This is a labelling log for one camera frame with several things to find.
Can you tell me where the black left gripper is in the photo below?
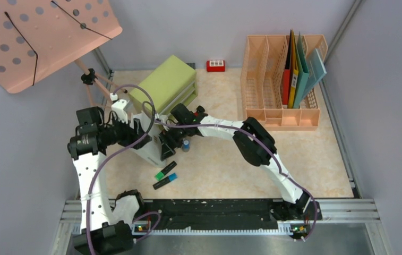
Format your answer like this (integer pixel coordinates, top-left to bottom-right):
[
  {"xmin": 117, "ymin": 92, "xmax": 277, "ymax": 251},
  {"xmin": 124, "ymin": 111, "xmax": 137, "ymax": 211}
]
[{"xmin": 99, "ymin": 111, "xmax": 152, "ymax": 149}]

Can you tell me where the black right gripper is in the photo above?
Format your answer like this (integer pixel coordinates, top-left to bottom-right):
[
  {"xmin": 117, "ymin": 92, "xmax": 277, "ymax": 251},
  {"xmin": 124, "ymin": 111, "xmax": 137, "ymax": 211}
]
[{"xmin": 158, "ymin": 122, "xmax": 190, "ymax": 162}]

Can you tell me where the white paper booklet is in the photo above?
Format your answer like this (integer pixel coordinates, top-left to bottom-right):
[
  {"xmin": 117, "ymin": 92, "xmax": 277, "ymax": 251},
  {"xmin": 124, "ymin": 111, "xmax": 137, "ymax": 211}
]
[{"xmin": 132, "ymin": 112, "xmax": 166, "ymax": 167}]

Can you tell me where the yellow plastic clip folder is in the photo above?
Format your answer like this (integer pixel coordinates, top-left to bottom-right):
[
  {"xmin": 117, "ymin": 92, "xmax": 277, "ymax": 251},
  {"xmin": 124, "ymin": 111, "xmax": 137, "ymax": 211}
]
[{"xmin": 288, "ymin": 29, "xmax": 298, "ymax": 108}]

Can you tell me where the teal plastic folder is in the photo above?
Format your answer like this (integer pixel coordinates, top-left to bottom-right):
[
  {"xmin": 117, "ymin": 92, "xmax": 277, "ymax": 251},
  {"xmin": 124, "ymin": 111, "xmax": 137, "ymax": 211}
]
[{"xmin": 293, "ymin": 33, "xmax": 309, "ymax": 108}]

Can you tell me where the light blue hardcover book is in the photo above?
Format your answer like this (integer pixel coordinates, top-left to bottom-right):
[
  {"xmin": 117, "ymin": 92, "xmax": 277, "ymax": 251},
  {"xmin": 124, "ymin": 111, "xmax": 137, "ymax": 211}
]
[{"xmin": 302, "ymin": 48, "xmax": 327, "ymax": 99}]

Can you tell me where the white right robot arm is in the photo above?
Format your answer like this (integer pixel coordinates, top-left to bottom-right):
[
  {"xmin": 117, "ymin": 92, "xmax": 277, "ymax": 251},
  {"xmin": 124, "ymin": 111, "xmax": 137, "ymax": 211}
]
[{"xmin": 155, "ymin": 104, "xmax": 319, "ymax": 220}]

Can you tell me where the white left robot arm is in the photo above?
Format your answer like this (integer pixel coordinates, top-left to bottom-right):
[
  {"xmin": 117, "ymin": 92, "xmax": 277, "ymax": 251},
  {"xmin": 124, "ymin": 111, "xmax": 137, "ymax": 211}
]
[{"xmin": 67, "ymin": 107, "xmax": 150, "ymax": 254}]

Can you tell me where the small blue glue bottle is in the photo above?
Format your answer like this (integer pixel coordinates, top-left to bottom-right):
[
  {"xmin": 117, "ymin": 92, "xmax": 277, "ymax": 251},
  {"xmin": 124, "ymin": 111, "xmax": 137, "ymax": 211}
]
[{"xmin": 182, "ymin": 140, "xmax": 190, "ymax": 152}]

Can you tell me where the black green highlighter marker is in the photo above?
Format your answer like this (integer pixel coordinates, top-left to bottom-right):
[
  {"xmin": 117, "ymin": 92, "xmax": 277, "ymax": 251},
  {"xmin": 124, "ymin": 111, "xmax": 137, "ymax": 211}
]
[{"xmin": 155, "ymin": 161, "xmax": 177, "ymax": 181}]

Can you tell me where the black blue highlighter marker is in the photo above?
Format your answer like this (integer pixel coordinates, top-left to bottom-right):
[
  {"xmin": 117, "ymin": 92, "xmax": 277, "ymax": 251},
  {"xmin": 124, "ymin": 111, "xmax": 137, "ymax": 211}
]
[{"xmin": 153, "ymin": 173, "xmax": 178, "ymax": 190}]

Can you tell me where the red and black dumbbell toy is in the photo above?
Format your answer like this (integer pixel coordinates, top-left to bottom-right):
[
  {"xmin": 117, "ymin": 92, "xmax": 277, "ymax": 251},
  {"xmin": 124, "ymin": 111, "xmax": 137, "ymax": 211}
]
[{"xmin": 194, "ymin": 105, "xmax": 208, "ymax": 117}]

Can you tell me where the green metal drawer cabinet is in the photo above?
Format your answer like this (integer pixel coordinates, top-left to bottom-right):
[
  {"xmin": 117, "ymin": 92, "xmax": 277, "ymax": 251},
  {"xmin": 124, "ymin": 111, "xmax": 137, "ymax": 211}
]
[{"xmin": 139, "ymin": 55, "xmax": 198, "ymax": 115}]

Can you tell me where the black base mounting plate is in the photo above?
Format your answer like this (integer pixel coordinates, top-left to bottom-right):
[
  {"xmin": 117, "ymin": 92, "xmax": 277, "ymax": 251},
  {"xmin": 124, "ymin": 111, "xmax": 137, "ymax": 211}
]
[{"xmin": 133, "ymin": 199, "xmax": 323, "ymax": 231}]

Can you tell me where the red small box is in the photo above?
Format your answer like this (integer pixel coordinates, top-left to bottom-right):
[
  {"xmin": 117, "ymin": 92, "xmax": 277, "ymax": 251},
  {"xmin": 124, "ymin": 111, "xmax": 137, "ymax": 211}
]
[{"xmin": 206, "ymin": 59, "xmax": 226, "ymax": 72}]

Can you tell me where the beige plastic file organizer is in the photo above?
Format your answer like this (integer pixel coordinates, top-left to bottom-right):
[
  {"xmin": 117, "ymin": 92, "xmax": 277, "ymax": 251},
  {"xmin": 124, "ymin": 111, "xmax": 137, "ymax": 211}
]
[{"xmin": 241, "ymin": 35, "xmax": 321, "ymax": 131}]

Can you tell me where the red folder in organizer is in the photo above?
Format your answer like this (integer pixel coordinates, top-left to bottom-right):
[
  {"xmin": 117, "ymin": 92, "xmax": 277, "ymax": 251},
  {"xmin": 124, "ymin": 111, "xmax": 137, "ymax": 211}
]
[{"xmin": 281, "ymin": 31, "xmax": 292, "ymax": 106}]

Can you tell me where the pink music stand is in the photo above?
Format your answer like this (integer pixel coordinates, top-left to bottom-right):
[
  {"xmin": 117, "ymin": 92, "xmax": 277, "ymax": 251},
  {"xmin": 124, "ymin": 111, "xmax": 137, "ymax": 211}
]
[{"xmin": 0, "ymin": 1, "xmax": 123, "ymax": 106}]

